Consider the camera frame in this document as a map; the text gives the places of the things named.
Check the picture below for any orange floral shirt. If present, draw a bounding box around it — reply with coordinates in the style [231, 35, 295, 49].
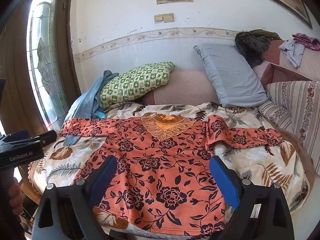
[58, 114, 284, 238]

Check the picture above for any wooden door with patterned glass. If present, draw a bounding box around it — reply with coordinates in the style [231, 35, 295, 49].
[0, 0, 82, 140]

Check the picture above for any green checked pillow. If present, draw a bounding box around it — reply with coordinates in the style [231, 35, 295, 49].
[99, 61, 175, 110]

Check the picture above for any leaf print fleece blanket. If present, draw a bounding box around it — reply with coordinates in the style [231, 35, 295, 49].
[27, 101, 312, 238]

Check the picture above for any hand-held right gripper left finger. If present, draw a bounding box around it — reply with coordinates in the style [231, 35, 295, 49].
[32, 155, 118, 240]

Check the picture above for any grey-blue pillow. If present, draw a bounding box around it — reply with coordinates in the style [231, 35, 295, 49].
[194, 43, 272, 108]

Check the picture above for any pink sofa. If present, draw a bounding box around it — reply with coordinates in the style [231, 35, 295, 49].
[252, 39, 320, 83]

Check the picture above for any olive cloth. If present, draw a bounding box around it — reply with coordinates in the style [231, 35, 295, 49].
[249, 29, 283, 42]

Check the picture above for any grey-blue knit sweater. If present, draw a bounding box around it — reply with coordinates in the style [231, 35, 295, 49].
[62, 70, 120, 145]

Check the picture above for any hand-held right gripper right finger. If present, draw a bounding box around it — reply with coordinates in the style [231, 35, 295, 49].
[209, 156, 294, 240]

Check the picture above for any person's left hand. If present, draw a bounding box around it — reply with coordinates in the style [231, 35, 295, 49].
[9, 177, 24, 216]

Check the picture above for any striped floral sofa cushion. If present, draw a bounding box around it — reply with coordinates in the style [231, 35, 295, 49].
[257, 80, 320, 174]

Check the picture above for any magenta cloth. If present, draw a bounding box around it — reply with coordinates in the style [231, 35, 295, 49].
[292, 33, 320, 51]

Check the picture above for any pink bed sheet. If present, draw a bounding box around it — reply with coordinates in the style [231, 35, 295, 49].
[142, 69, 220, 105]

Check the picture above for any grey cloth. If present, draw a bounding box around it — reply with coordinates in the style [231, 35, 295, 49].
[279, 39, 306, 68]

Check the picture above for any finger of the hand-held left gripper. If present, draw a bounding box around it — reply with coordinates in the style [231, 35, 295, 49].
[29, 129, 58, 147]

